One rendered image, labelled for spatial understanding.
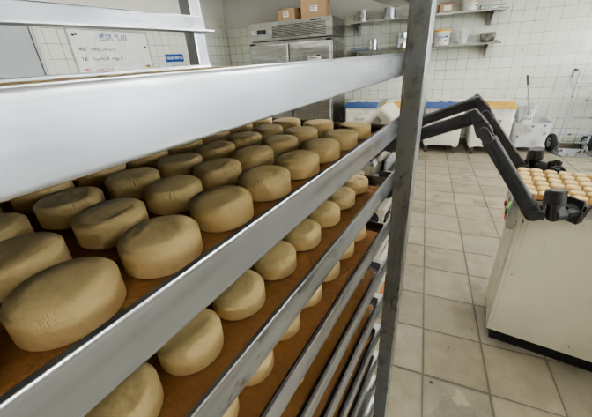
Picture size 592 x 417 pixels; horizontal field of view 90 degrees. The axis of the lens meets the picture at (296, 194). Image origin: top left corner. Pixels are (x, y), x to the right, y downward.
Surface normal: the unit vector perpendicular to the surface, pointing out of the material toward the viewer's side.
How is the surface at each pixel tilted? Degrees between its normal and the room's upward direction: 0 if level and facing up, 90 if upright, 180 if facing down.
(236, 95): 90
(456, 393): 0
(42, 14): 90
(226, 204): 0
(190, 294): 90
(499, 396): 0
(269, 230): 90
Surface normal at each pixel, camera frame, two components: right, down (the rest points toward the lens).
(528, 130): -0.29, 0.50
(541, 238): -0.51, 0.39
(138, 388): -0.06, -0.91
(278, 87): 0.85, 0.18
